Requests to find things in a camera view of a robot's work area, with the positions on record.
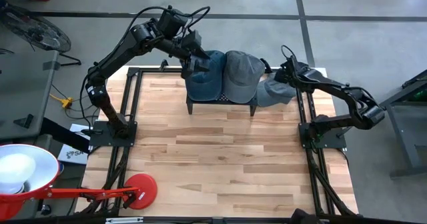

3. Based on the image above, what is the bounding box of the white printed box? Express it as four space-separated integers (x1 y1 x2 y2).
57 123 91 165

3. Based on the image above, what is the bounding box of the black floor fan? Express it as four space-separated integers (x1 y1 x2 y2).
0 2 83 67

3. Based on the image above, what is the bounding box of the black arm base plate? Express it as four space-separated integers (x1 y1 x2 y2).
89 120 138 148
298 122 348 150

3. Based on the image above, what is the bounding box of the silver label plate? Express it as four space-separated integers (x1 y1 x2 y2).
105 217 145 224

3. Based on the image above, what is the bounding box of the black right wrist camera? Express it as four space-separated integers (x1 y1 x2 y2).
296 62 320 81

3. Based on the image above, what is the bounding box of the red desk lamp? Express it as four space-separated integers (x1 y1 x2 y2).
0 143 159 222

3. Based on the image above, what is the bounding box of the black aluminium table frame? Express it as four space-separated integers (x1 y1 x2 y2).
75 59 363 224

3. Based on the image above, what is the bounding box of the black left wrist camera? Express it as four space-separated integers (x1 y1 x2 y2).
181 29 203 51

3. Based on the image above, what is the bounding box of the yellow power plug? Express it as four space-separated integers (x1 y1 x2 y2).
49 93 75 110

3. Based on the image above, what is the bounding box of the dark blue baseball cap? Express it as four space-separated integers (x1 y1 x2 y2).
184 49 228 102

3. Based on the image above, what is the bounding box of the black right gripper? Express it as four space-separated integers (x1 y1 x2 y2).
259 55 303 85

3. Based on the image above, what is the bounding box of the grey baseball cap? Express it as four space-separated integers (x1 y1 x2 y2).
222 50 267 105
256 71 298 108

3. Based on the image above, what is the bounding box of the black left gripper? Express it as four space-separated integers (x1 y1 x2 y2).
181 47 211 80

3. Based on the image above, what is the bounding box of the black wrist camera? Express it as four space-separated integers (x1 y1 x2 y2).
181 29 203 51
296 62 320 81

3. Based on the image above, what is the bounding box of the grey metal side table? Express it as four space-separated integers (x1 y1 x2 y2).
379 69 427 179

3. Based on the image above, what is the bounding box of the black metal mesh rack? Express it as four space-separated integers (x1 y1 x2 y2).
185 92 259 117

